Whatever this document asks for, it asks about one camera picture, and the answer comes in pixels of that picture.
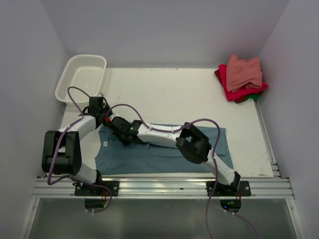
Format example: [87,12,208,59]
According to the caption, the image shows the blue-grey t shirt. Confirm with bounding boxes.
[94,123,234,175]

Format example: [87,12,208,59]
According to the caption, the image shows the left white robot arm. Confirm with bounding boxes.
[41,97,112,196]

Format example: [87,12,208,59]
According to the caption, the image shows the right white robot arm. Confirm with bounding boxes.
[108,117,241,196]

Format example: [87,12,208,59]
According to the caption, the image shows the white plastic basket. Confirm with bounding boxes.
[55,54,107,105]

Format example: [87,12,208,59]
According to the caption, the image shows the folded red shirt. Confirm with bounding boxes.
[214,64,268,104]

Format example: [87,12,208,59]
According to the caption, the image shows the folded salmon pink shirt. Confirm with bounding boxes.
[226,54,263,92]

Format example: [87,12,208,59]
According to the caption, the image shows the folded green shirt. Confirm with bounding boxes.
[244,94,260,101]

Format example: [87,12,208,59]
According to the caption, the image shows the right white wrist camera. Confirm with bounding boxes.
[104,114,117,123]

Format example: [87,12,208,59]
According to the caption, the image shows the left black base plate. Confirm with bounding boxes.
[72,181,120,197]

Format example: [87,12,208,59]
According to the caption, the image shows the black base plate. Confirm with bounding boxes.
[72,181,120,197]
[206,179,252,197]

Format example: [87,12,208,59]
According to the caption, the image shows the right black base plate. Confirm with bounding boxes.
[206,179,252,197]

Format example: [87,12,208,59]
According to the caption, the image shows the aluminium rail frame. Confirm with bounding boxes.
[20,101,306,239]

